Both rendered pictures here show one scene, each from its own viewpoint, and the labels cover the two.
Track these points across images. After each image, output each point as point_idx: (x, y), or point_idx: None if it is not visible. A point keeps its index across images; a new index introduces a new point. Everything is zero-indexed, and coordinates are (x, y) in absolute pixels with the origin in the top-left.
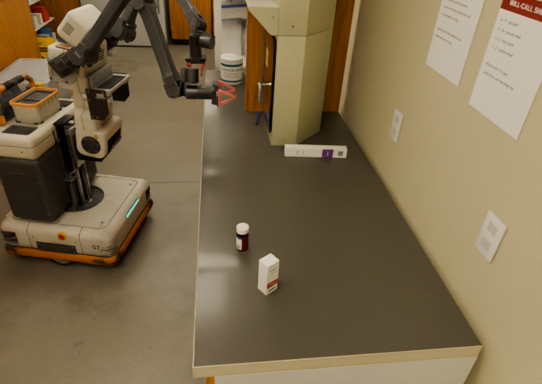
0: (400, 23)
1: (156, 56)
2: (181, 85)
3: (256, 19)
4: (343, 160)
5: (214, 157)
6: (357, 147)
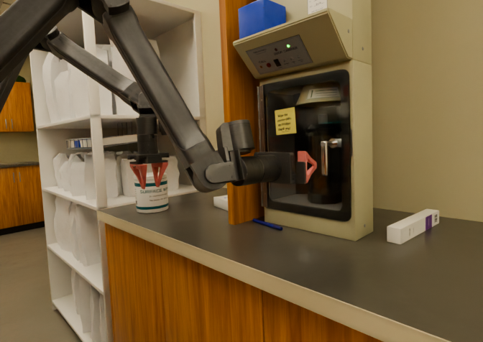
0: (443, 47)
1: (161, 108)
2: (229, 159)
3: (238, 87)
4: (446, 225)
5: (345, 287)
6: (413, 213)
